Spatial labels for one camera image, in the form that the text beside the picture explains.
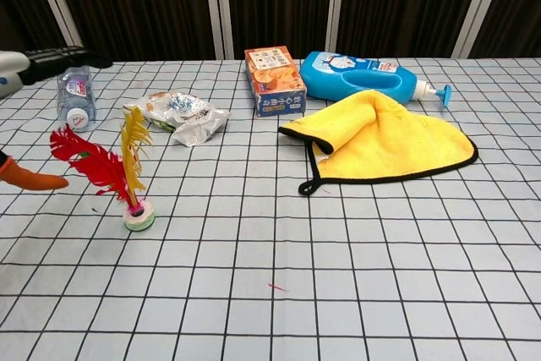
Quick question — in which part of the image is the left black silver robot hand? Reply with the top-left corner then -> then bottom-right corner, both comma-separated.
0,45 -> 114,192

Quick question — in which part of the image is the colourful feather shuttlecock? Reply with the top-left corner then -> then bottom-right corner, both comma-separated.
49,106 -> 156,233

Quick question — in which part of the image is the clear plastic water bottle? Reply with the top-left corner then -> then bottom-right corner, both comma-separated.
57,65 -> 97,133

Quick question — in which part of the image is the crumpled white snack bag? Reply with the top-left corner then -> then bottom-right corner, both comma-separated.
123,90 -> 232,148

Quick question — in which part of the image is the orange snack box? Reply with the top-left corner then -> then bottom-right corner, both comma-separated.
243,45 -> 308,118

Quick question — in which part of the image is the blue pump detergent bottle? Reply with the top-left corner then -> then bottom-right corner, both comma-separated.
299,51 -> 452,107

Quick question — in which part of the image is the checked white tablecloth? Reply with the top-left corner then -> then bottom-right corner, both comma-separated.
0,56 -> 541,361

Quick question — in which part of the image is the yellow cloth with black trim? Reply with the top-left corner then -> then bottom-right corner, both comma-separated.
277,89 -> 479,198

